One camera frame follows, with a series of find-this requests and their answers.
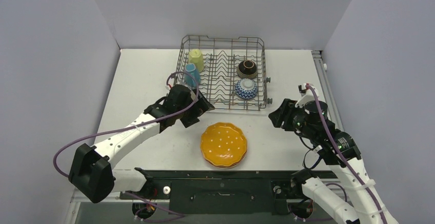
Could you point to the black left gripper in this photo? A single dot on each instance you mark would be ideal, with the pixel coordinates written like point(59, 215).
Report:
point(199, 108)

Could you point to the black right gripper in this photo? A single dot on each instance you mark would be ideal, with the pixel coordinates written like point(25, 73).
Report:
point(285, 114)

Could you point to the blue mug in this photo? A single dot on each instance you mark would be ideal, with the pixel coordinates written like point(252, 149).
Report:
point(192, 75)

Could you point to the orange patterned small bowl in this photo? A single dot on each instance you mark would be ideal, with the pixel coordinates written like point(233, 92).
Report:
point(246, 89)

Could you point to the pale yellow mug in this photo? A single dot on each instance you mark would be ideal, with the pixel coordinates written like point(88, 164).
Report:
point(195, 56)

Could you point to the dark patterned cream bowl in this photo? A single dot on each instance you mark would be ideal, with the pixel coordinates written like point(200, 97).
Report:
point(247, 69)

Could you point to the grey wire dish rack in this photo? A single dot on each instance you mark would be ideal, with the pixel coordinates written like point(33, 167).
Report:
point(221, 59)

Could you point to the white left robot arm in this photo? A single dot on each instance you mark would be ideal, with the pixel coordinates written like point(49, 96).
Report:
point(93, 170)

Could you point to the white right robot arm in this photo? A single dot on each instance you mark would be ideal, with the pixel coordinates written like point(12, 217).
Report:
point(339, 152)

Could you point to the yellow polka dot plate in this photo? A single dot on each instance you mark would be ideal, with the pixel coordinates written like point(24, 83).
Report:
point(223, 139)

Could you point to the pink plate under yellow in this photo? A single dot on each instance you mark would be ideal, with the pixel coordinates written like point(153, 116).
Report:
point(225, 162)

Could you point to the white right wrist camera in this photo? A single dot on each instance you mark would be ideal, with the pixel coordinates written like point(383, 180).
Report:
point(306, 91)

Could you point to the aluminium side rail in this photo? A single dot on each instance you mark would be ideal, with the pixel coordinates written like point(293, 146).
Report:
point(321, 68)

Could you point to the black table frame rail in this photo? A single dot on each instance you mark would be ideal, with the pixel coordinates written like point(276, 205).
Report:
point(202, 192)

